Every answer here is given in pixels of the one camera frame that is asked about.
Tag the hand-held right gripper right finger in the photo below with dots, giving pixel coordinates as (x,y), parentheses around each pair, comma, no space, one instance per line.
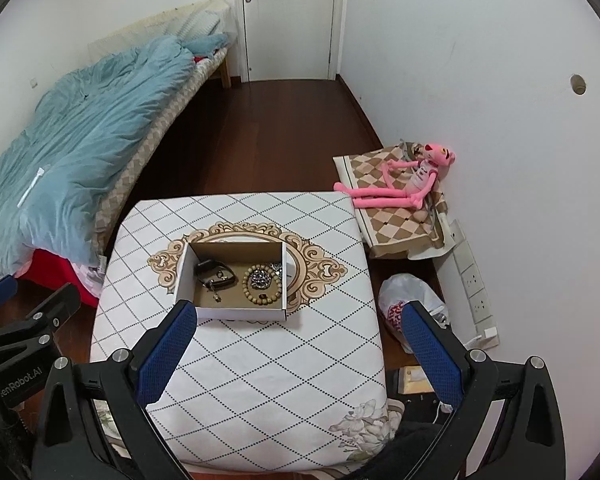
(432,355)

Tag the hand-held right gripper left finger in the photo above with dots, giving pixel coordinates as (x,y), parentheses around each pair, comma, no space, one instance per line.
(167,355)

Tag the cardboard box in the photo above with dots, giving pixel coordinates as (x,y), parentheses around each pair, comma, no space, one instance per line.
(240,312)

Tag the black smart band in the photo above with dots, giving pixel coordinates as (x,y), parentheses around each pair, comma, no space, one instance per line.
(207,266)

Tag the tan cardboard piece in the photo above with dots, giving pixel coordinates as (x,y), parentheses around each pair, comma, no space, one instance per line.
(415,380)

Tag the red bed sheet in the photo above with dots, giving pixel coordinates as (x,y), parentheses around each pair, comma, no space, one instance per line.
(50,272)

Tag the pink checked pillow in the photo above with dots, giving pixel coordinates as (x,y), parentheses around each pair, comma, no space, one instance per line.
(87,275)

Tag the white plug charger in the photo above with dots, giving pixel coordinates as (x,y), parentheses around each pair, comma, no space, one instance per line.
(490,334)

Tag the white plastic bag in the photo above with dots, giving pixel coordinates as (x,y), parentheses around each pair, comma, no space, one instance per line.
(405,292)

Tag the white diamond-pattern tablecloth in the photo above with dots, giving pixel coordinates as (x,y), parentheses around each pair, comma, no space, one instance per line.
(260,370)

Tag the person's black fleece clothing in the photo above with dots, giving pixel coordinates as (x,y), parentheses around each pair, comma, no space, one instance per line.
(415,452)

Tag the pink plush toy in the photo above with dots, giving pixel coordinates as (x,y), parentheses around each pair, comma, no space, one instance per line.
(422,175)

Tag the light blue duvet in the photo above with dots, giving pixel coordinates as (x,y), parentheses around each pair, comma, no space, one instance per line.
(95,135)

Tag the white bed pillow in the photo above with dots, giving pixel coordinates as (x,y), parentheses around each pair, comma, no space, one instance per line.
(197,22)

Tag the white door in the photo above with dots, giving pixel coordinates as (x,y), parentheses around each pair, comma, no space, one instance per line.
(290,20)

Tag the white wall power strip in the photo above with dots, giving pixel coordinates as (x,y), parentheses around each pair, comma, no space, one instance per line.
(475,280)

